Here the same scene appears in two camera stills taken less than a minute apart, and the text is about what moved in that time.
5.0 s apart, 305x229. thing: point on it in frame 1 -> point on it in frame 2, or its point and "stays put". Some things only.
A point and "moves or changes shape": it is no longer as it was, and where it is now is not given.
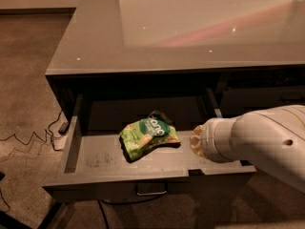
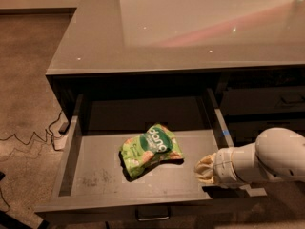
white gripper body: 210,141 -> 223,168
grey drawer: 96,169 moves or changes shape
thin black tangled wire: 46,131 stays put
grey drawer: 243,99 stays put
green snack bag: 152,133 -> 157,144
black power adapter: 63,128 stays put
